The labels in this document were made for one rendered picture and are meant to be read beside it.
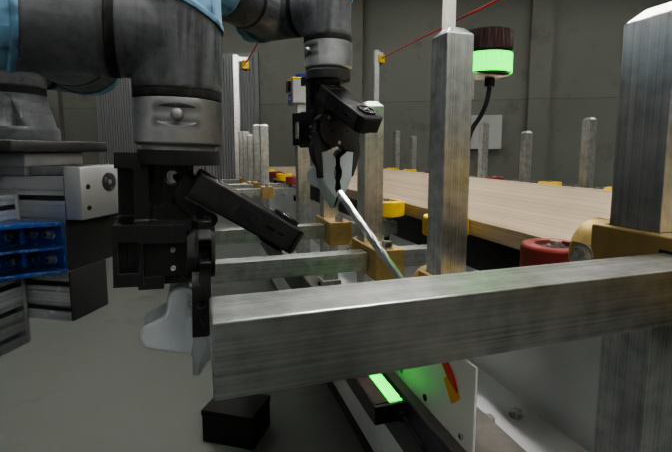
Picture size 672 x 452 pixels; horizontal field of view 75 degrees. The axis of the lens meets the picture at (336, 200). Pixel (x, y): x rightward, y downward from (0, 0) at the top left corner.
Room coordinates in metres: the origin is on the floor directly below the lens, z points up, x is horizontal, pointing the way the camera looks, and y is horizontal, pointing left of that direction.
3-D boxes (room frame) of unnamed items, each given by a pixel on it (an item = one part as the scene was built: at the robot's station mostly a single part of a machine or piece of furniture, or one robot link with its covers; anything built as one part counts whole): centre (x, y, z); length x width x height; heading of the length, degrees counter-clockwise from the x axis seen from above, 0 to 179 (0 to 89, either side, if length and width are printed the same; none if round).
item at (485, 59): (0.54, -0.18, 1.12); 0.06 x 0.06 x 0.02
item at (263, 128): (1.95, 0.32, 0.90); 0.03 x 0.03 x 0.48; 18
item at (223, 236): (0.94, 0.07, 0.84); 0.43 x 0.03 x 0.04; 108
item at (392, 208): (1.00, -0.12, 0.85); 0.08 x 0.08 x 0.11
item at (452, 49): (0.53, -0.14, 0.92); 0.03 x 0.03 x 0.48; 18
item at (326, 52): (0.70, 0.01, 1.16); 0.08 x 0.08 x 0.05
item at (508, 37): (0.54, -0.18, 1.15); 0.06 x 0.06 x 0.02
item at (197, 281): (0.38, 0.12, 0.90); 0.05 x 0.02 x 0.09; 18
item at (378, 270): (0.74, -0.07, 0.84); 0.13 x 0.06 x 0.05; 18
